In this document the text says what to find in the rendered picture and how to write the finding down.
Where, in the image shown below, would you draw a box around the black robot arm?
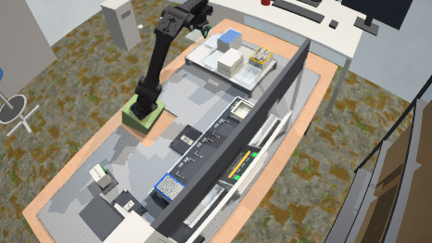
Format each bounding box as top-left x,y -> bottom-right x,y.
130,0 -> 213,121

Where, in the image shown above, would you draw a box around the dark grey regrip nest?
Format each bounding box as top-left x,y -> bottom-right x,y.
169,124 -> 203,155

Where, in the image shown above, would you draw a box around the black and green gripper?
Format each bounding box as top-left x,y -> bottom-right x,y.
187,14 -> 211,39

